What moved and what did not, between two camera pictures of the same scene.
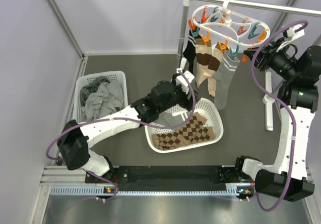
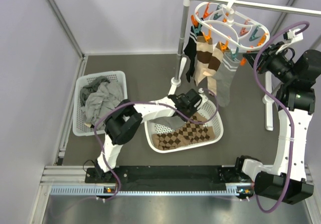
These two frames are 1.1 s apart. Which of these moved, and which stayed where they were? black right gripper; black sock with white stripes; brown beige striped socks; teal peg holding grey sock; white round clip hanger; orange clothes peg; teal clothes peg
Moved: black sock with white stripes; teal clothes peg; orange clothes peg
Stayed: brown beige striped socks; teal peg holding grey sock; black right gripper; white round clip hanger
